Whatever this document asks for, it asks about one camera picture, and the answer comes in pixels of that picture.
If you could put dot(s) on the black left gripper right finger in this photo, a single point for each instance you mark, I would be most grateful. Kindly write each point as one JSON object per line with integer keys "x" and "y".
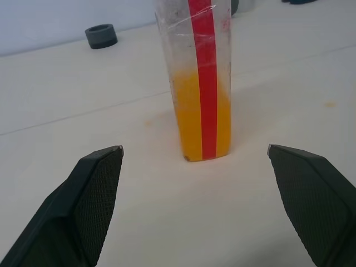
{"x": 320, "y": 200}

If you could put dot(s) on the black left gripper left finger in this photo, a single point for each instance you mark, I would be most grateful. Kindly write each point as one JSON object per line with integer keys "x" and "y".
{"x": 69, "y": 211}

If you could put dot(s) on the cup of orange juice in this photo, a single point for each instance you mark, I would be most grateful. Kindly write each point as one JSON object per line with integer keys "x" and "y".
{"x": 189, "y": 111}

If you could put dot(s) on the green tape roll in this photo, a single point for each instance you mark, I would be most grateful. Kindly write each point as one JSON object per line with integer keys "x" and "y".
{"x": 246, "y": 5}

